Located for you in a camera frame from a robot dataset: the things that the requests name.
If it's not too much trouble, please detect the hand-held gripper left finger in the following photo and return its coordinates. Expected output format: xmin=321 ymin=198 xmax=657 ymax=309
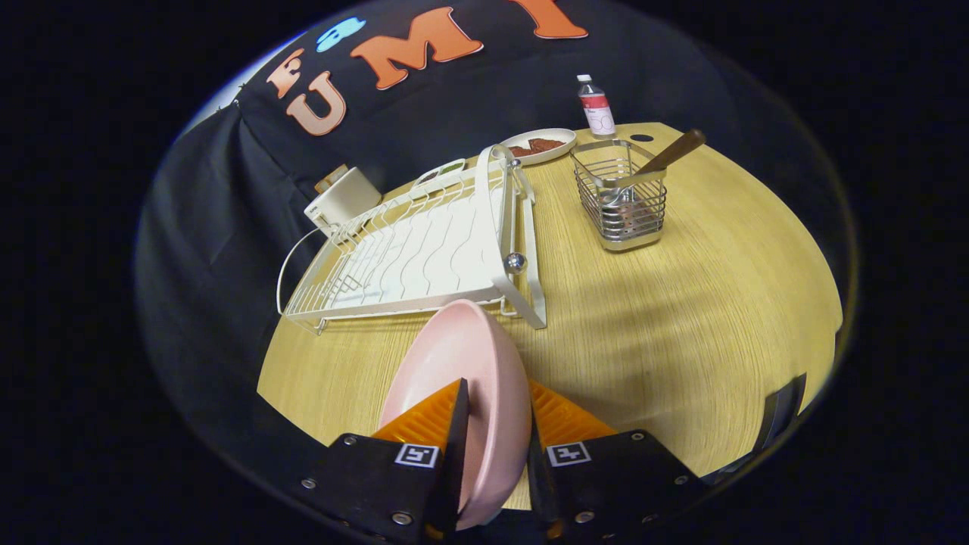
xmin=291 ymin=378 xmax=472 ymax=545

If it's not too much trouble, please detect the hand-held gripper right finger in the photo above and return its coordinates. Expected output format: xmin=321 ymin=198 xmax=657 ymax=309
xmin=528 ymin=378 xmax=709 ymax=542

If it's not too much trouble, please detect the pink plate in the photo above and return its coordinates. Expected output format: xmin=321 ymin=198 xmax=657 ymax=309
xmin=379 ymin=299 xmax=533 ymax=531

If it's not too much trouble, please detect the metal wire basket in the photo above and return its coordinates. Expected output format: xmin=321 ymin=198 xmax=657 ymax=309
xmin=569 ymin=139 xmax=668 ymax=252

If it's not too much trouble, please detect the white wire dish rack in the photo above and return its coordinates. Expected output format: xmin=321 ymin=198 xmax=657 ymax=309
xmin=276 ymin=144 xmax=547 ymax=335

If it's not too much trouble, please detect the wooden-handled metal spoon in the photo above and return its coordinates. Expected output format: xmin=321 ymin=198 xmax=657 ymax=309
xmin=598 ymin=129 xmax=707 ymax=235

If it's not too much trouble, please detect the small white dish with greens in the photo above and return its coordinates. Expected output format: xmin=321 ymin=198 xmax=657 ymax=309
xmin=413 ymin=157 xmax=467 ymax=186

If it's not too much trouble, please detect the white oval plate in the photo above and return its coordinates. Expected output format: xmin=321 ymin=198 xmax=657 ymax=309
xmin=500 ymin=127 xmax=578 ymax=167

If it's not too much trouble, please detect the dark chair backrest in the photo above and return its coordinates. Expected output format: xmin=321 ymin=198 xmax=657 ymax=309
xmin=708 ymin=372 xmax=807 ymax=485

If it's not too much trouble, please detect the white toaster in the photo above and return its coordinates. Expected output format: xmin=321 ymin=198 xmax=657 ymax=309
xmin=304 ymin=165 xmax=383 ymax=228

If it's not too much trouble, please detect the black backdrop cloth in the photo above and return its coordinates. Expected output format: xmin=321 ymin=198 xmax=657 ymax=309
xmin=136 ymin=0 xmax=856 ymax=485

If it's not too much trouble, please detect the clear bottle with red label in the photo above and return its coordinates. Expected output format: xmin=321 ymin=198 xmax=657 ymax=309
xmin=577 ymin=73 xmax=617 ymax=141

